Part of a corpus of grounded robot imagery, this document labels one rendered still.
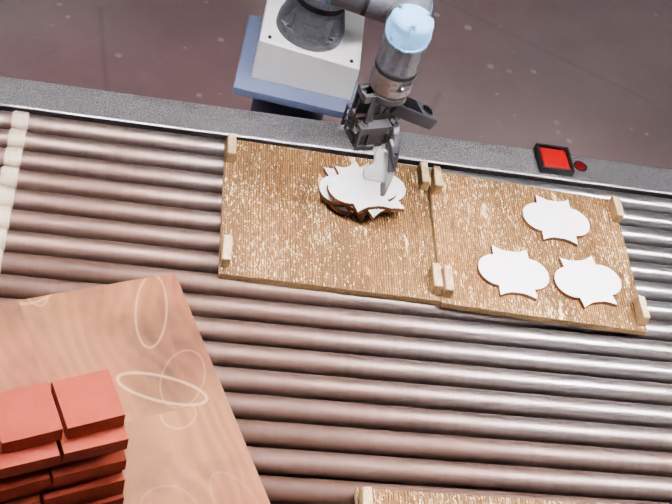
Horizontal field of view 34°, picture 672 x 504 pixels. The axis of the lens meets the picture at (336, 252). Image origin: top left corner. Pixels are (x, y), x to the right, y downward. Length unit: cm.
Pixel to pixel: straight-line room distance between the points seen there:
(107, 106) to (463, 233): 75
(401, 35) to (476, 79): 233
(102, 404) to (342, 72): 127
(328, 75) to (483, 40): 198
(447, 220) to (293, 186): 31
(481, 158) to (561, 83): 196
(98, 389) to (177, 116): 101
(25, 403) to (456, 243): 106
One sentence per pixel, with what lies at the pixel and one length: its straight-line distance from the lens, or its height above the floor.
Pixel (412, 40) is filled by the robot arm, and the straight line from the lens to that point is 181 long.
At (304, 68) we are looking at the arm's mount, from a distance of 240.
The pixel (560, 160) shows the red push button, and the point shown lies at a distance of 242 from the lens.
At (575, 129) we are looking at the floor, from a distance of 410.
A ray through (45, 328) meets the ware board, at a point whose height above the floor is 104.
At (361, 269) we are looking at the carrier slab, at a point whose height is 94.
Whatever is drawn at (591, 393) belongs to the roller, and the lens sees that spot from 205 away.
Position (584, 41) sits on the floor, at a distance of 457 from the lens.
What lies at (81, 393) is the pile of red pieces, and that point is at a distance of 131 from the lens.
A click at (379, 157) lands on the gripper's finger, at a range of 196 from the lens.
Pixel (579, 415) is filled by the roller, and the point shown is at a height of 91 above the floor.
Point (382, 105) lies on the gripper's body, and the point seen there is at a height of 121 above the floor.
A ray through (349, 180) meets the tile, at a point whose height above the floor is 98.
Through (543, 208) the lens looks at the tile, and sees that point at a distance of 226.
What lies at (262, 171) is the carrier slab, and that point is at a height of 94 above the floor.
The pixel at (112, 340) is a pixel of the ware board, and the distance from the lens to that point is 169.
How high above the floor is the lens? 241
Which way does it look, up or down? 47 degrees down
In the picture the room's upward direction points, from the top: 20 degrees clockwise
